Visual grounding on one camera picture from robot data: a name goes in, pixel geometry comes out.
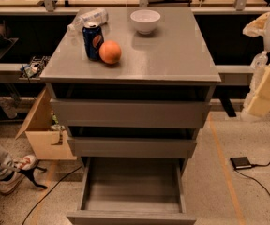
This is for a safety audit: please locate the grey bottom drawer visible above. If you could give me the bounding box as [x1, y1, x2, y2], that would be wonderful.
[67, 157, 196, 225]

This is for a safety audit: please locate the grey drawer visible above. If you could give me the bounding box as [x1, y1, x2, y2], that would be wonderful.
[67, 157, 196, 225]
[67, 127, 196, 158]
[49, 82, 212, 128]

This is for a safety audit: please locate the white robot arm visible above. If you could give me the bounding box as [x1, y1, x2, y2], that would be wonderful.
[241, 12, 270, 121]

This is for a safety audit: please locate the grey drawer cabinet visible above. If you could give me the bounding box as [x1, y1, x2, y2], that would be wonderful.
[39, 6, 222, 173]

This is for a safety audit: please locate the grey middle drawer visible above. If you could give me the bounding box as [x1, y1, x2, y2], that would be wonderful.
[67, 127, 196, 158]

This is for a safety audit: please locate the grey top drawer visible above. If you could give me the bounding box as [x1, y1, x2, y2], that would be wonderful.
[49, 82, 212, 128]

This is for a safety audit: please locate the black foot pedal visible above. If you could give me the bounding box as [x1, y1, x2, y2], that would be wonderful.
[230, 157, 252, 170]

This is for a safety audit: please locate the white ceramic bowl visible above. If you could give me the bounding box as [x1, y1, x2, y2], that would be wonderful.
[130, 9, 161, 35]

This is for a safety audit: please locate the orange fruit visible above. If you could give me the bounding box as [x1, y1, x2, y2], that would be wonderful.
[99, 40, 122, 65]

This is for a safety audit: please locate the blue pepsi can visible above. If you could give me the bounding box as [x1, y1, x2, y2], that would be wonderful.
[82, 22, 104, 61]

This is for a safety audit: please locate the clear plastic water bottle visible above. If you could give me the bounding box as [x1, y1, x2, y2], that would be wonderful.
[67, 8, 109, 32]

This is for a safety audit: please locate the cardboard box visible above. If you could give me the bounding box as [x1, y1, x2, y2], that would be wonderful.
[16, 88, 77, 160]

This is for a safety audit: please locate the tray of small parts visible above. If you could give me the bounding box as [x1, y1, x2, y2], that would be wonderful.
[20, 56, 50, 80]

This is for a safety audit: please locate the white red sneaker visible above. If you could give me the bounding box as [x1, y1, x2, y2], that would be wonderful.
[0, 155, 38, 195]

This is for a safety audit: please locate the black pedal cable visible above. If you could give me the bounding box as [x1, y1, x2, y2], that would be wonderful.
[234, 142, 270, 225]

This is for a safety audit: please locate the black floor cable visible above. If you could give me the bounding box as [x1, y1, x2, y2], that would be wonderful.
[21, 165, 83, 225]

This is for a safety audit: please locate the black strap on floor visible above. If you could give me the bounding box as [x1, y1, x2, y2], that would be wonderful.
[0, 157, 49, 190]

